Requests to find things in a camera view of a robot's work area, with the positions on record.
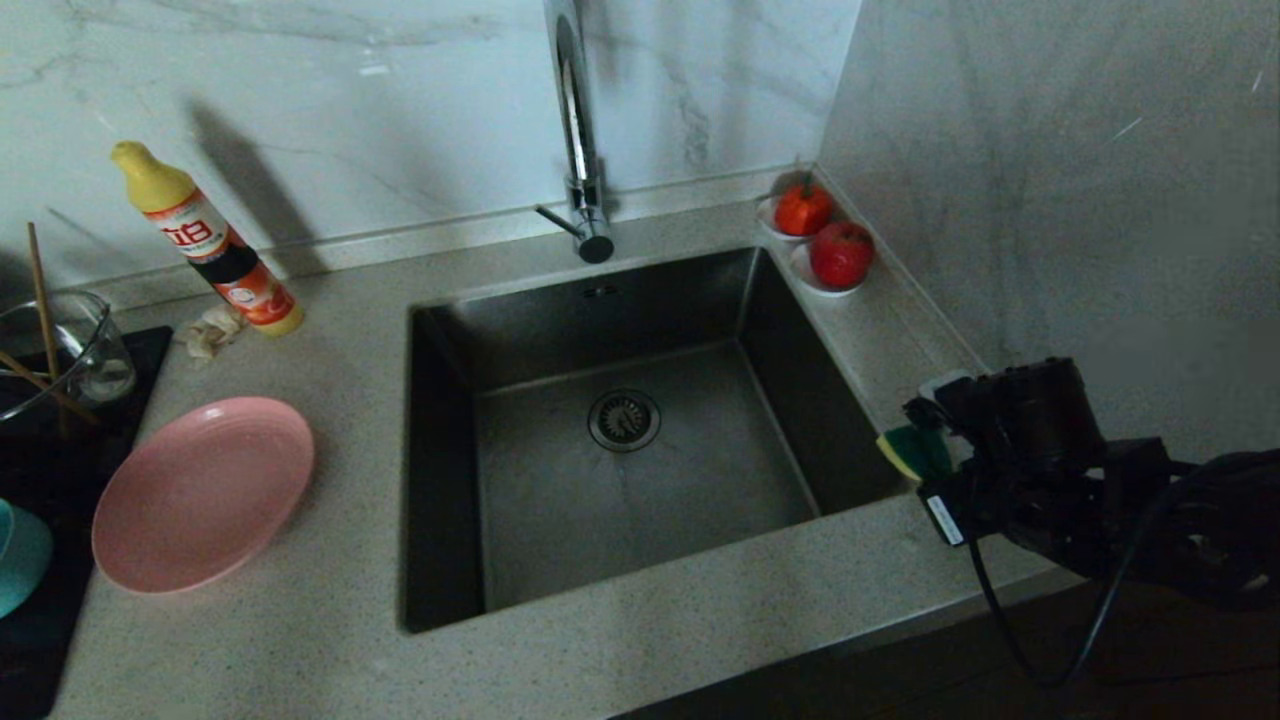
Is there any green and yellow sponge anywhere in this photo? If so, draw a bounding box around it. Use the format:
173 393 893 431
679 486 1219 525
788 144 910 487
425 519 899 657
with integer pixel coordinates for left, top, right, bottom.
877 424 954 484

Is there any pink plate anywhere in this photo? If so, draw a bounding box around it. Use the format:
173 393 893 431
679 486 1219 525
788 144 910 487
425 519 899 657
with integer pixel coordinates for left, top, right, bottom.
91 396 316 596

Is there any orange detergent bottle yellow cap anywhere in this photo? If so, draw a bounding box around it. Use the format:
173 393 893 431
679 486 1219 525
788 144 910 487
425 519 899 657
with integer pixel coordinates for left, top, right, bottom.
110 141 305 338

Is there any teal bowl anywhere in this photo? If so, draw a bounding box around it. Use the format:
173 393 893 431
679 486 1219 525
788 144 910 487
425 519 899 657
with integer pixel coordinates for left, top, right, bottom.
0 497 54 619

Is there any stainless steel sink basin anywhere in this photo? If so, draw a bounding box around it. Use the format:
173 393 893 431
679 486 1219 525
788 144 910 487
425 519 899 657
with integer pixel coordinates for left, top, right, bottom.
400 245 914 636

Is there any chrome faucet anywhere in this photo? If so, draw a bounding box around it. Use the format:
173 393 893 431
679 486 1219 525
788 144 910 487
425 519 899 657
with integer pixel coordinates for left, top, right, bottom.
535 0 616 265

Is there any red apple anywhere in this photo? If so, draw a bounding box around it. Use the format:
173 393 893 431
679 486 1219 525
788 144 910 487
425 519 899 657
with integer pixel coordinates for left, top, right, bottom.
808 221 875 291

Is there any orange-red tomato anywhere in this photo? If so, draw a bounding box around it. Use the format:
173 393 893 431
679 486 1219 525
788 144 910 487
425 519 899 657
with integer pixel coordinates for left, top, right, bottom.
774 173 835 239

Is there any round metal drain strainer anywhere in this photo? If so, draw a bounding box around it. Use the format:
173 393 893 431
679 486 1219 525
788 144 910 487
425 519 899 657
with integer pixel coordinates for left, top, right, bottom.
588 389 662 452

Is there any crumpled beige tissue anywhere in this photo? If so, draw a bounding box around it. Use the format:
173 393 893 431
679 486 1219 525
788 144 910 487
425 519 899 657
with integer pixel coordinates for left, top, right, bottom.
175 305 243 368

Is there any clear glass measuring cup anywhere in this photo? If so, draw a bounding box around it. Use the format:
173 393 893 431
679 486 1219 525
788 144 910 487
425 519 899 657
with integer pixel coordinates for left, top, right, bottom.
0 290 137 421

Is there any black right camera cable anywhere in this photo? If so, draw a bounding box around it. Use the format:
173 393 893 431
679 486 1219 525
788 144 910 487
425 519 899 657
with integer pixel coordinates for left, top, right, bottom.
965 470 1221 691

